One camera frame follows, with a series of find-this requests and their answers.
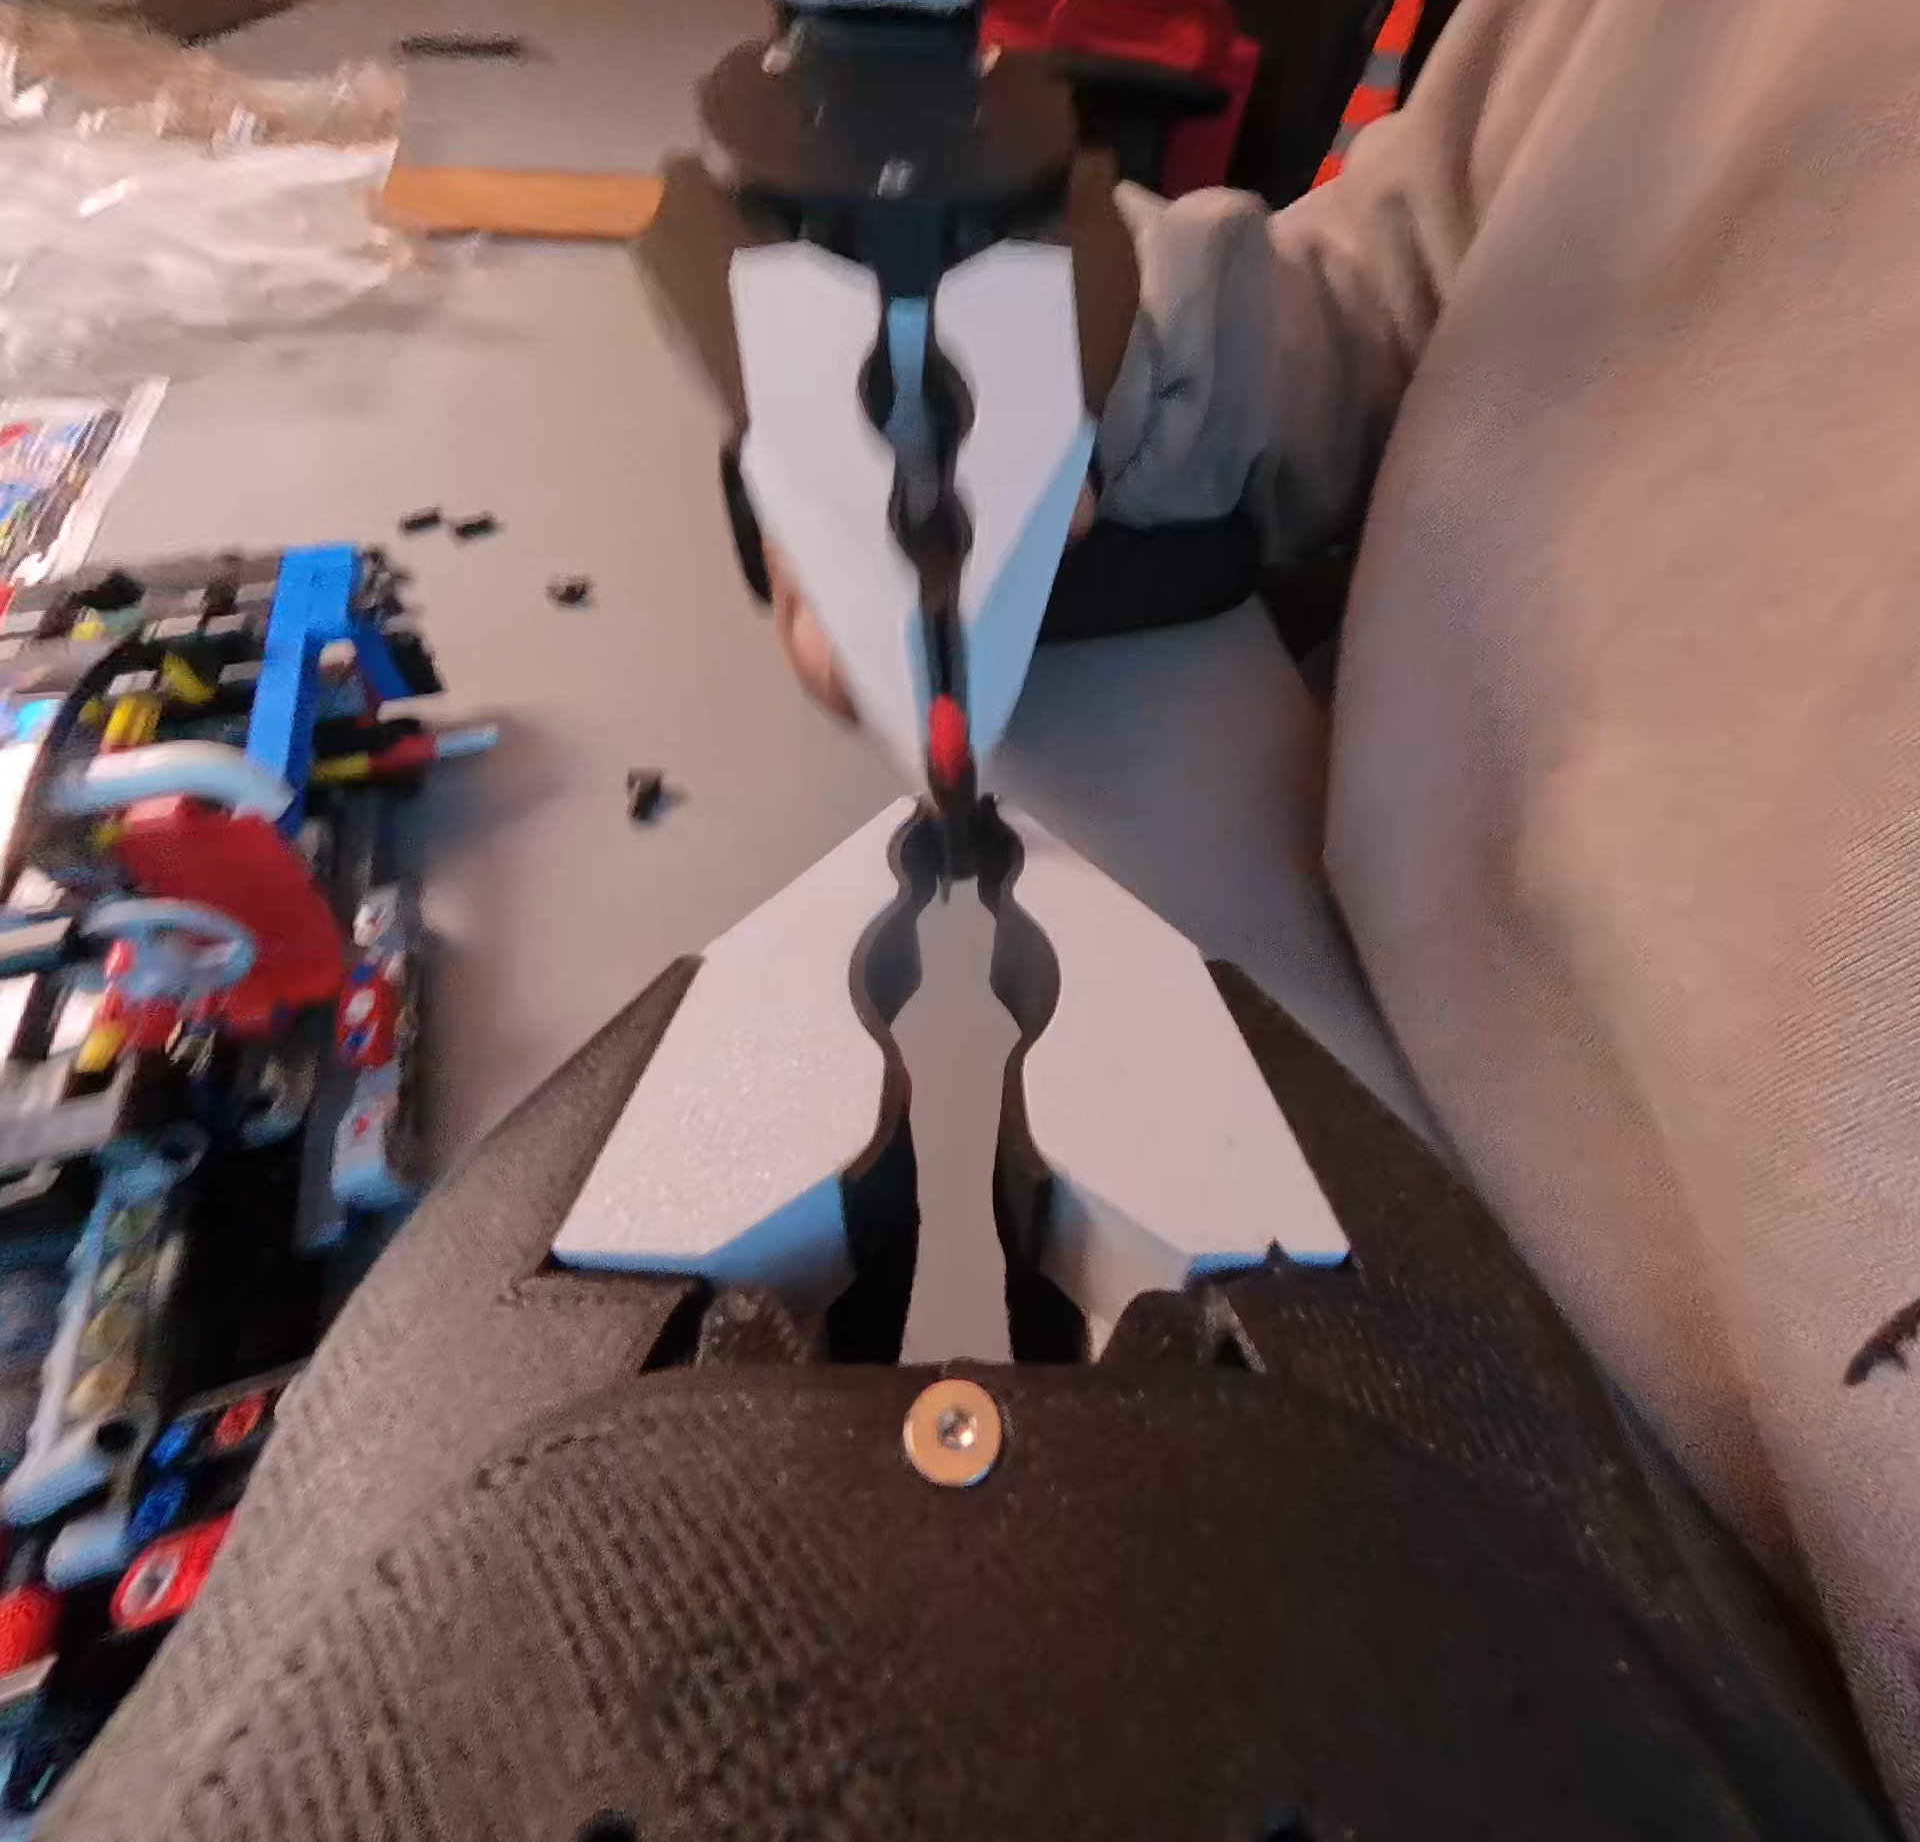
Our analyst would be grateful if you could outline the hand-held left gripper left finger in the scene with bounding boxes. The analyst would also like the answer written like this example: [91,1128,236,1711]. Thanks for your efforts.
[547,797,932,1327]

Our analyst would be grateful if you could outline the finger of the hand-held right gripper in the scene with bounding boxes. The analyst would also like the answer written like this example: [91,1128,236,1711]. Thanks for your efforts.
[727,240,951,783]
[932,236,1104,764]

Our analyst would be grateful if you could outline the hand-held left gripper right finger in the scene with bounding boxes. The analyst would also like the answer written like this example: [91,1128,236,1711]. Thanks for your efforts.
[971,797,1355,1360]

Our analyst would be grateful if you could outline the lego car chassis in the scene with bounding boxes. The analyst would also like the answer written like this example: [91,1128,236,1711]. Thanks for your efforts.
[0,546,509,1818]

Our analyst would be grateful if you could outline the person's right hand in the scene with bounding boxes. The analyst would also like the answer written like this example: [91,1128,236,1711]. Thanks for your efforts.
[763,567,862,725]

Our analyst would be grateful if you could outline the black padded armrest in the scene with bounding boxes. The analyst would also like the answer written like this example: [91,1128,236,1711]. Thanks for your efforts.
[1036,513,1355,648]

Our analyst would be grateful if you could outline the red plastic bin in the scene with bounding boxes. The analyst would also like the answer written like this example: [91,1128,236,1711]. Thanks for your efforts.
[974,0,1266,195]

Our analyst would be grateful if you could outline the brown cardboard sheet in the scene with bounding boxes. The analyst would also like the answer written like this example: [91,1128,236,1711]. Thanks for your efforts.
[381,164,671,243]

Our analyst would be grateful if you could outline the orange traffic cone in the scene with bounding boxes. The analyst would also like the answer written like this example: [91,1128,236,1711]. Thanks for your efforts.
[1308,0,1436,195]

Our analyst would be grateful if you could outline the person's beige sweatshirt torso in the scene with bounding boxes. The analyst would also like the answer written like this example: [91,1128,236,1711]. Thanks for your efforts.
[1329,0,1920,1842]

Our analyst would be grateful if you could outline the clear plastic bags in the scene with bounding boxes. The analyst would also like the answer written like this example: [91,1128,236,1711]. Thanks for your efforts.
[0,0,410,376]

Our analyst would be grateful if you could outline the colourful sticker sheet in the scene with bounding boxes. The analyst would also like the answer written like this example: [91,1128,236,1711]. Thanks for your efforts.
[0,381,169,591]

